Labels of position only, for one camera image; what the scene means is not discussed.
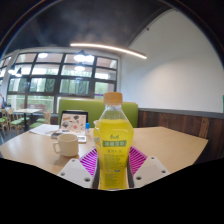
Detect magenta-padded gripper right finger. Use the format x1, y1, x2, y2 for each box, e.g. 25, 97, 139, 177
127, 145, 170, 189

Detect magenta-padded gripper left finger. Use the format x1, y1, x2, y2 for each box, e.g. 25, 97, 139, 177
57, 147, 100, 190

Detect yellow drink bottle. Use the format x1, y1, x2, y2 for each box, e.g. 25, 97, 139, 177
92, 91, 135, 191

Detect white ribbed mug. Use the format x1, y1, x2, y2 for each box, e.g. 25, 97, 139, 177
52, 133, 80, 158

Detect black sticker-covered laptop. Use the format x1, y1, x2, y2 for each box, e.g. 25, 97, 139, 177
58, 110, 89, 136

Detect white paper sheets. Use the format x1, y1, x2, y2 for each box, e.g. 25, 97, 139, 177
29, 123, 61, 137

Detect green upholstered bench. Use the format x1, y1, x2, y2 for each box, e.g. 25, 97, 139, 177
57, 97, 139, 129

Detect small wooden table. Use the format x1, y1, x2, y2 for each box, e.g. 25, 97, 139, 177
13, 107, 43, 131

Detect wooden chairs with green seats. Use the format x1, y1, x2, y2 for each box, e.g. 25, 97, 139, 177
0, 108, 53, 131

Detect long linear ceiling light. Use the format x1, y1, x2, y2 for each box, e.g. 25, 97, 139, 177
69, 42, 148, 60

